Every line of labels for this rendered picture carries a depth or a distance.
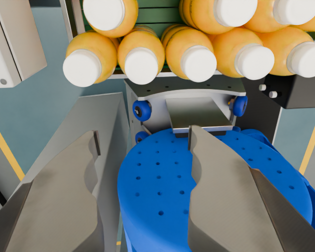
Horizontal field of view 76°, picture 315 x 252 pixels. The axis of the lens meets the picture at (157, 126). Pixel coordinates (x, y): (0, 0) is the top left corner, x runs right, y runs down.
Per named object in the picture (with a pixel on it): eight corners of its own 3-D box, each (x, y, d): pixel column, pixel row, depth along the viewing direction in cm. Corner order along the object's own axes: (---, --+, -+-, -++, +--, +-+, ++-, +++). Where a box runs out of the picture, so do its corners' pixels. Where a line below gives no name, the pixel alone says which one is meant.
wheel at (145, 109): (144, 126, 40) (152, 122, 41) (143, 105, 37) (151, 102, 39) (131, 118, 43) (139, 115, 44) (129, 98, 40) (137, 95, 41)
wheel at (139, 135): (148, 154, 43) (155, 150, 44) (142, 134, 41) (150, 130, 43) (136, 150, 46) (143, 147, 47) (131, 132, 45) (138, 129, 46)
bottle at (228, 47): (195, 62, 43) (226, 94, 27) (191, 26, 40) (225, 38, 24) (228, 54, 43) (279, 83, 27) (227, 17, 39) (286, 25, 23)
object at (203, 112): (165, 108, 45) (172, 141, 34) (165, 98, 44) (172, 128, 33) (209, 106, 45) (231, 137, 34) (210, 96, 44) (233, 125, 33)
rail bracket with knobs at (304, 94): (249, 91, 47) (274, 110, 38) (256, 59, 43) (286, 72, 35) (290, 89, 48) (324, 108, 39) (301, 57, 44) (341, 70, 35)
